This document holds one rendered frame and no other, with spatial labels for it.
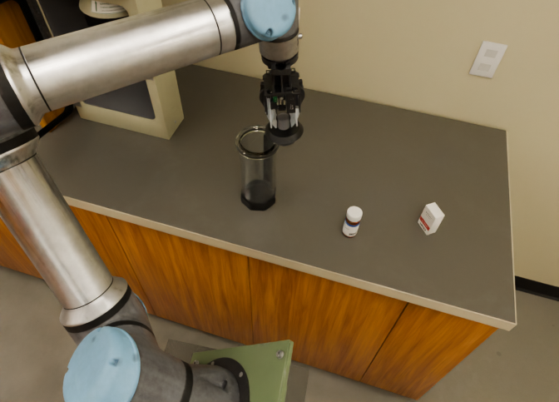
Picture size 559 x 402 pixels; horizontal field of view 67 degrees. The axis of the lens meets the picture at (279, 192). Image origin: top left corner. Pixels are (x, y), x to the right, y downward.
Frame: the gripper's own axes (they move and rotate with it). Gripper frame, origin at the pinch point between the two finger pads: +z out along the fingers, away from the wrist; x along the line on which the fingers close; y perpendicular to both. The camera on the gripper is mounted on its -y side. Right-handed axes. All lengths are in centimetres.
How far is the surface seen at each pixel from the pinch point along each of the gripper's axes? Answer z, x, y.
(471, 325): 43, 45, 36
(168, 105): 16.8, -34.1, -27.5
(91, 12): -12, -47, -32
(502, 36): 6, 65, -34
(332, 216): 30.1, 11.8, 7.9
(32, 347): 114, -115, 11
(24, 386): 114, -113, 27
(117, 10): -12, -40, -32
